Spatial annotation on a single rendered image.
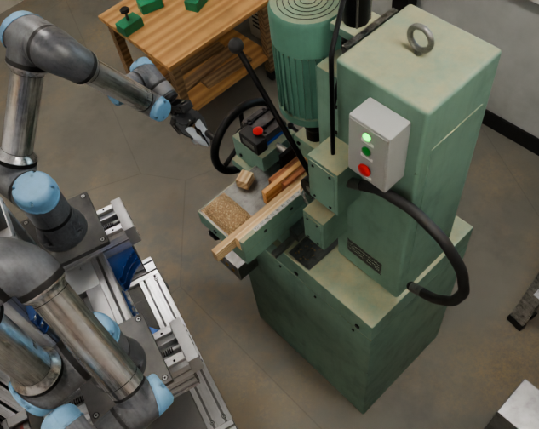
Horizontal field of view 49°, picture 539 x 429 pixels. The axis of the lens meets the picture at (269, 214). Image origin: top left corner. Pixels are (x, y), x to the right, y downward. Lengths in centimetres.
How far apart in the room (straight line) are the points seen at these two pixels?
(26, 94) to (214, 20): 138
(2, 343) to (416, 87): 91
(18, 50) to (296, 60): 75
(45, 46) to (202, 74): 164
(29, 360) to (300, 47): 86
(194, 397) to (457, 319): 109
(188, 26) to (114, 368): 203
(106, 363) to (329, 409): 133
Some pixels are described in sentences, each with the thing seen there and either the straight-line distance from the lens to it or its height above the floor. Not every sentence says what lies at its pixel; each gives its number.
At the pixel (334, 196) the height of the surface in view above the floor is 122.
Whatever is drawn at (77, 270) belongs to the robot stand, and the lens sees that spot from 196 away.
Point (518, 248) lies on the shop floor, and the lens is 278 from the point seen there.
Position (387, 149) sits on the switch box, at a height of 145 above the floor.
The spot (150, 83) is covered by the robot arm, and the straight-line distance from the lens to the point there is 203.
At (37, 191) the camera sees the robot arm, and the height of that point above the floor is 104.
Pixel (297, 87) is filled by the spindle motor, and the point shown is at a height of 133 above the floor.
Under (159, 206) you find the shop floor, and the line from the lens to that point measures 293.
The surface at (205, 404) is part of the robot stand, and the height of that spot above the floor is 23.
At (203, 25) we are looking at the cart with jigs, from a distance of 294.
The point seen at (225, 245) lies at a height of 94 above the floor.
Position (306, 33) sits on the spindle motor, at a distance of 129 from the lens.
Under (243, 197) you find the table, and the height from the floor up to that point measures 90.
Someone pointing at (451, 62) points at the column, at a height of 152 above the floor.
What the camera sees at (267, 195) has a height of 94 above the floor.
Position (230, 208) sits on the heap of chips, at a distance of 168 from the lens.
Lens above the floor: 230
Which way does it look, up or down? 55 degrees down
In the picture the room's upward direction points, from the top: 10 degrees counter-clockwise
